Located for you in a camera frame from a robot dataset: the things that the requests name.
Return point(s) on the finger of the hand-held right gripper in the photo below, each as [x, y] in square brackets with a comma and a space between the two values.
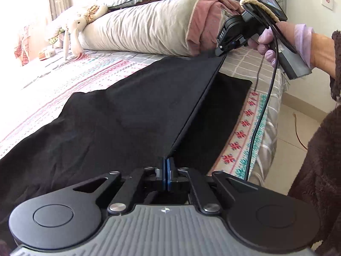
[222, 50]

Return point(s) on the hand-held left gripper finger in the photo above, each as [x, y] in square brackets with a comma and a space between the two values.
[171, 176]
[165, 176]

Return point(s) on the black pants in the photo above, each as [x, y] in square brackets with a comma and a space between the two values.
[120, 117]

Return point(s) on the person's right forearm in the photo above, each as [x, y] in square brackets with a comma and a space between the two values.
[322, 52]

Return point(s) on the person's right hand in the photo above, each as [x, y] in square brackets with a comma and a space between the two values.
[289, 36]

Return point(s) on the long grey pillow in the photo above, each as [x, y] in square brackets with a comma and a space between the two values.
[143, 29]

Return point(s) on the white plush rabbit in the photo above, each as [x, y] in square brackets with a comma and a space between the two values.
[76, 29]

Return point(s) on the person's brown fleece clothing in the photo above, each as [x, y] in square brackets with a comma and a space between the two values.
[319, 178]

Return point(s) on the green yellow folded blanket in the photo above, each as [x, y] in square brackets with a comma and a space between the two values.
[57, 37]

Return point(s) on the orange white box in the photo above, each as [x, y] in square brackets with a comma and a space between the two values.
[47, 53]

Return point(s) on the pink patterned hanging cloth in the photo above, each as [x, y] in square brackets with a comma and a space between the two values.
[22, 48]

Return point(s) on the white wall socket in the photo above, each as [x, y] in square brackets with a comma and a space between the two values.
[328, 0]

